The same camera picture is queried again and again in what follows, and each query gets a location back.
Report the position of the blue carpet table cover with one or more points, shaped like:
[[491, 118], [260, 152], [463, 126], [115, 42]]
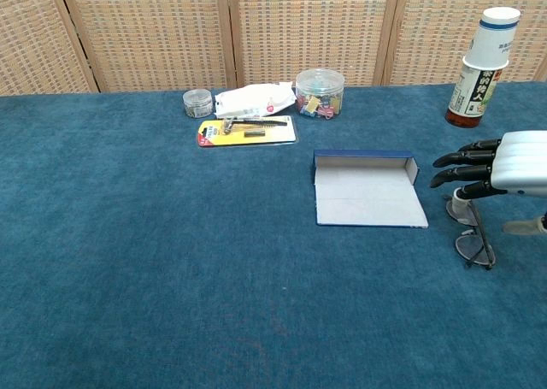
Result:
[[128, 235]]

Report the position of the black-framed eyeglasses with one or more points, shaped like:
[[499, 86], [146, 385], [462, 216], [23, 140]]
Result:
[[474, 248]]

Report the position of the clear jar of binder clips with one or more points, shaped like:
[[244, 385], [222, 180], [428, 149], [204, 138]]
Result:
[[319, 92]]

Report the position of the yellow razor blister pack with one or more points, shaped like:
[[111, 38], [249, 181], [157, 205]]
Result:
[[273, 134]]

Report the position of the small clear pin jar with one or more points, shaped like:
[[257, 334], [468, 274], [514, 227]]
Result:
[[197, 103]]

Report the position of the woven bamboo folding screen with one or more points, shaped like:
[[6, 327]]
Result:
[[149, 34]]

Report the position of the white wet wipes pack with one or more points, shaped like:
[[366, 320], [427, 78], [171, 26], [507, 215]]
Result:
[[252, 100]]

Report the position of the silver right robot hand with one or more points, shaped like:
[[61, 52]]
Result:
[[521, 162]]

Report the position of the blue cardboard glasses box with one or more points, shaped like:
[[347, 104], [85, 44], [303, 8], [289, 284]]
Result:
[[367, 196]]

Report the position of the brown tea bottle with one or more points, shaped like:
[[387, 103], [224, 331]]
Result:
[[470, 102]]

